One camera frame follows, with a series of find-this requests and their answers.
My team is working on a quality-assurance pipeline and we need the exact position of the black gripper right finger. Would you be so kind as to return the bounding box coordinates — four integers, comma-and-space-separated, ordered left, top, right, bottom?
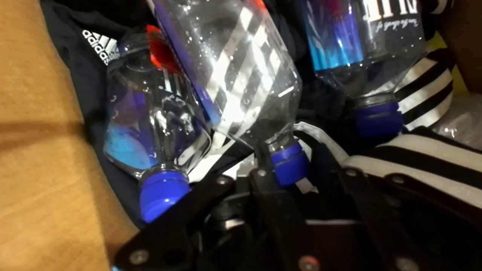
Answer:
339, 165, 482, 271

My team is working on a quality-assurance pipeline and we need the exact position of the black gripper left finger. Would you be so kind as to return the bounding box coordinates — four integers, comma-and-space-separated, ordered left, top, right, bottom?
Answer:
113, 165, 309, 271

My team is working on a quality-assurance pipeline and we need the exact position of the clear Fiji water bottle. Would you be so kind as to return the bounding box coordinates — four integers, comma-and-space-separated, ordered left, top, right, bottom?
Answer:
300, 0, 429, 143
103, 24, 214, 225
146, 0, 312, 191

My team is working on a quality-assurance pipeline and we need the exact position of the white cardboard box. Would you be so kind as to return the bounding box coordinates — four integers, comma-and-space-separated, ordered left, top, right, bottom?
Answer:
0, 0, 482, 271

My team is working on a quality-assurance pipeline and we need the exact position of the dark white-striped Adidas jacket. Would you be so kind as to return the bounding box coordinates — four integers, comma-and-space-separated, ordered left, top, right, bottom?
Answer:
39, 0, 482, 242

